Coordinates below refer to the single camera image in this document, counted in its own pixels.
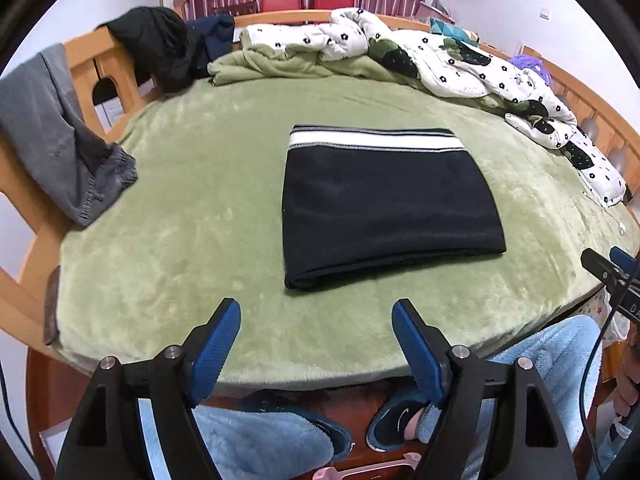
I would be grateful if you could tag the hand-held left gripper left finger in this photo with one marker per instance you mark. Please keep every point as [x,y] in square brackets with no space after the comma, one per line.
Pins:
[215,350]

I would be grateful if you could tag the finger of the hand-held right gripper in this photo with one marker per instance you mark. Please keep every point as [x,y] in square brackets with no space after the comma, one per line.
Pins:
[625,262]
[600,270]

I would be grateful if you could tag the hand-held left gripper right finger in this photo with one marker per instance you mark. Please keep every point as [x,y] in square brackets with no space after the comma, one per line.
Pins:
[417,350]

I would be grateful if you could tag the black pants with white stripe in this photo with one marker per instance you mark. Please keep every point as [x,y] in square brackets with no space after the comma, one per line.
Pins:
[390,200]

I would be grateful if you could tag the person's right forearm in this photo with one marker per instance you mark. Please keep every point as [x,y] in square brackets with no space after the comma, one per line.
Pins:
[606,457]

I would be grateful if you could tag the grey pants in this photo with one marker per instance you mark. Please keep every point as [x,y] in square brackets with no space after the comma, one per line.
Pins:
[55,135]

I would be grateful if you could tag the person's right hand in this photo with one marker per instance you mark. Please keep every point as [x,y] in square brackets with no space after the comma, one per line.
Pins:
[629,390]

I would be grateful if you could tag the star printed cloth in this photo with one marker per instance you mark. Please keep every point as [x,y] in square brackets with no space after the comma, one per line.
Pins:
[597,310]

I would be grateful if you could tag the dark blue shoe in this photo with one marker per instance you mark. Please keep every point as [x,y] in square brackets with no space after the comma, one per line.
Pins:
[335,440]
[390,425]

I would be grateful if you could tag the person's right leg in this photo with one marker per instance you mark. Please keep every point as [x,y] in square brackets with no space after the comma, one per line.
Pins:
[550,350]

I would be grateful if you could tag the person's leg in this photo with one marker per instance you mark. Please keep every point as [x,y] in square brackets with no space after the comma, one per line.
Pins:
[250,435]
[550,350]

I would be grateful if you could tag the person's left leg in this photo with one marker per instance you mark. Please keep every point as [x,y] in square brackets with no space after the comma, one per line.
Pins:
[250,435]

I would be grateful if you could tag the pink plastic hanger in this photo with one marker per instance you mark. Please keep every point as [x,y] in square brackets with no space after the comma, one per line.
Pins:
[365,467]

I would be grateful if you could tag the green fleece bed sheet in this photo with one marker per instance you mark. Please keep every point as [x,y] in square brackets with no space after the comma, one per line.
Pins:
[200,210]

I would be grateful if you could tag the purple fluffy item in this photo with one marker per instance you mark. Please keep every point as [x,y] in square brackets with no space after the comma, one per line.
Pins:
[532,66]

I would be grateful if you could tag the white floral quilt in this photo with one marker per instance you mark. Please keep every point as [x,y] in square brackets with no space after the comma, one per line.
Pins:
[500,70]

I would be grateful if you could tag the teal pillow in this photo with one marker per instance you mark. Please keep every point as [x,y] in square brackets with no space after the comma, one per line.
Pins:
[450,29]

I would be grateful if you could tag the crumpled green blanket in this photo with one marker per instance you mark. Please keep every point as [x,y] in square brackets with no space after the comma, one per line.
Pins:
[280,62]

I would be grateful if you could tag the black jacket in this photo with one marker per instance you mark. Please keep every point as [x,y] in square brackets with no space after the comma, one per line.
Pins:
[155,45]

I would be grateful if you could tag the navy garment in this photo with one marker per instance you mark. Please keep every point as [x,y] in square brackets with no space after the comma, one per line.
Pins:
[215,35]

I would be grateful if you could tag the wooden bed frame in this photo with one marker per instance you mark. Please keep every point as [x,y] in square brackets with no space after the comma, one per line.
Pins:
[80,52]

